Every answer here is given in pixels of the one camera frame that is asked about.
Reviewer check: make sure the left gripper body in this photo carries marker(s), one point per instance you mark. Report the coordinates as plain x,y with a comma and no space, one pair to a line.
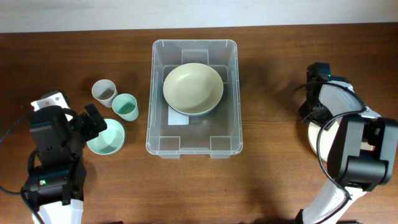
83,129

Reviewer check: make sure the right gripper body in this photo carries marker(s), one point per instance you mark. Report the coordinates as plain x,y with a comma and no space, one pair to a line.
314,111

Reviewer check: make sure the mint green small bowl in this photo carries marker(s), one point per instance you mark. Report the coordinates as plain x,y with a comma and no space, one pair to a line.
110,140

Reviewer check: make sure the cream bowl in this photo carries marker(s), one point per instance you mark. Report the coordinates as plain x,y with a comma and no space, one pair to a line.
327,138

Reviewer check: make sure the mint green plastic cup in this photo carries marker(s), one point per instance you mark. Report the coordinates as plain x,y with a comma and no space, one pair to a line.
125,106

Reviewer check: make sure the grey plastic cup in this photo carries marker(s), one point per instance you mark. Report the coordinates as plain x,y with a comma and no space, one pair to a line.
105,92

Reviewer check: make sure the dark blue bowl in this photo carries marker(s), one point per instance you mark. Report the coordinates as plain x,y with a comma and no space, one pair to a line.
196,104

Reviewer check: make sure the beige bowl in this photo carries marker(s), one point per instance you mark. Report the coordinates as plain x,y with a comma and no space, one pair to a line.
193,78

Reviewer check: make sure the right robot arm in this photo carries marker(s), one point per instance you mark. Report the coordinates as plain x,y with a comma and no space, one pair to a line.
362,154

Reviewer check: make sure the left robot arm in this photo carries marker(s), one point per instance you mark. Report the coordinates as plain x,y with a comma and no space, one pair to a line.
53,191

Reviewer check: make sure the white label in container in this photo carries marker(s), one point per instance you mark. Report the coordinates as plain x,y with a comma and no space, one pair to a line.
176,119

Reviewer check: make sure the clear plastic storage container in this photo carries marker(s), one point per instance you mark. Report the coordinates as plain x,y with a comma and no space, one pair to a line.
218,133

